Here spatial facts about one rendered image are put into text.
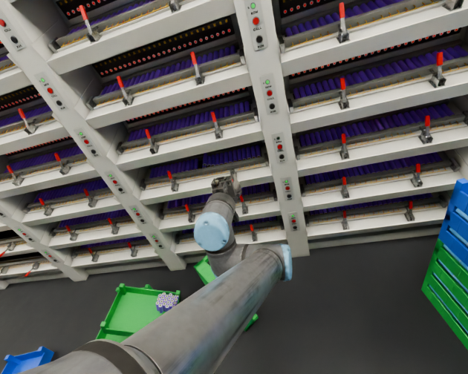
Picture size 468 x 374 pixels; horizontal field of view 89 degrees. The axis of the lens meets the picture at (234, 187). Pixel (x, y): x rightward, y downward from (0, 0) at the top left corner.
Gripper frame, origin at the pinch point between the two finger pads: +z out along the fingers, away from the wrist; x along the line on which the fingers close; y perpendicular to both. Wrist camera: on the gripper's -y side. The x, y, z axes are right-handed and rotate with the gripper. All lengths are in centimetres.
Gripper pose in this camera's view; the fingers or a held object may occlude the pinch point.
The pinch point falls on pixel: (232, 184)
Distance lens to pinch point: 93.5
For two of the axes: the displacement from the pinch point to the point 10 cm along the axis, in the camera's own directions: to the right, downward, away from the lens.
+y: -2.5, -8.9, -3.7
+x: -9.6, 1.8, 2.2
